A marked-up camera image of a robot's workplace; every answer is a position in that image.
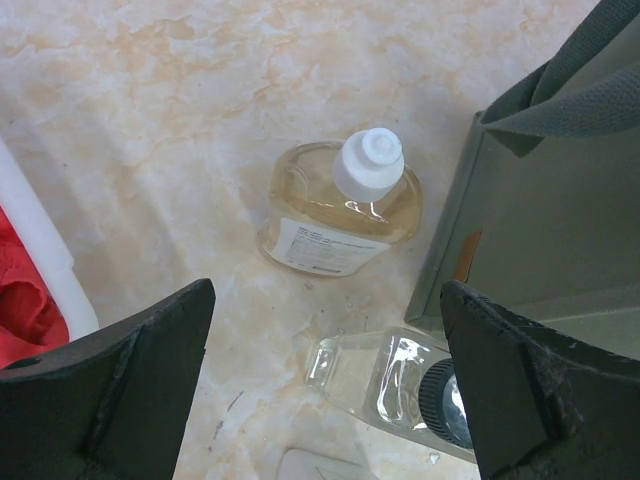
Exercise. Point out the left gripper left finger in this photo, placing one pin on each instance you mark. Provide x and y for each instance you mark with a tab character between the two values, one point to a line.
113	404

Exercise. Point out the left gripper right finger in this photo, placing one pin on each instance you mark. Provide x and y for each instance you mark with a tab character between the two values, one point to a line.
540	404

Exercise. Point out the clear bottle black cap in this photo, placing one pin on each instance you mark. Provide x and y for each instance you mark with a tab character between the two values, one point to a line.
397	381

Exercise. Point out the green canvas bag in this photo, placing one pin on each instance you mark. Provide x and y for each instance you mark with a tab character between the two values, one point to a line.
543	213

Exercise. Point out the red cloth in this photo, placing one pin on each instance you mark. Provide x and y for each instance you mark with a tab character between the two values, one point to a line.
31	322

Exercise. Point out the white plastic basket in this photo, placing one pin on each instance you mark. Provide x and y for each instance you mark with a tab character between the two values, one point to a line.
46	248

